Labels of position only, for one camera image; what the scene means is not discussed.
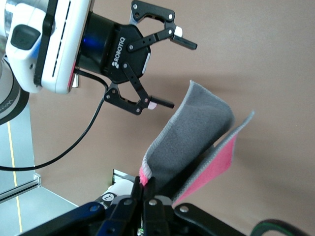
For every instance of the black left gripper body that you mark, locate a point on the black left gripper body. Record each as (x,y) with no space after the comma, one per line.
(123,56)

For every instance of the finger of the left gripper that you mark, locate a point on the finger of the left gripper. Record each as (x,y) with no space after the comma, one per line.
(134,107)
(157,14)

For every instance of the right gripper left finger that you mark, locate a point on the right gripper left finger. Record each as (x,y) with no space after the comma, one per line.
(118,216)

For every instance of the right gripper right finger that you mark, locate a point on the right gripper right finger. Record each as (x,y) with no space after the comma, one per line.
(157,218)

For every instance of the pink and grey towel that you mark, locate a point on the pink and grey towel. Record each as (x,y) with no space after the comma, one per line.
(197,127)

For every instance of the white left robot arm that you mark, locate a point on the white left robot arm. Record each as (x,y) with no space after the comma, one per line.
(61,37)

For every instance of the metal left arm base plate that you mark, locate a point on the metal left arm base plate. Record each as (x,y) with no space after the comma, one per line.
(123,175)

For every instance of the aluminium profile rail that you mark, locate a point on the aluminium profile rail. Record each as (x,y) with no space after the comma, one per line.
(22,188)

